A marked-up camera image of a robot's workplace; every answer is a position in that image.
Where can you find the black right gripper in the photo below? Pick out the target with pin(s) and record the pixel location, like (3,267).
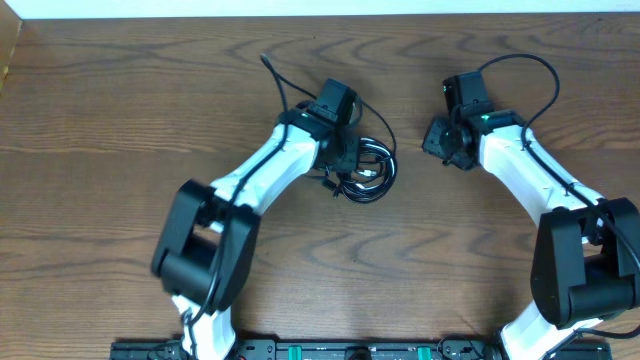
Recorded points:
(431,143)

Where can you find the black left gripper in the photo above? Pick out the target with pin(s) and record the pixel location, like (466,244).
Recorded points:
(352,162)

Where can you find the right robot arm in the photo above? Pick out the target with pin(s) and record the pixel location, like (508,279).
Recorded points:
(585,267)

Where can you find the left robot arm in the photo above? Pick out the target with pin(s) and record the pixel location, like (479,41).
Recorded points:
(204,253)

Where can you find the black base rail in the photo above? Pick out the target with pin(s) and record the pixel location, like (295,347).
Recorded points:
(273,350)

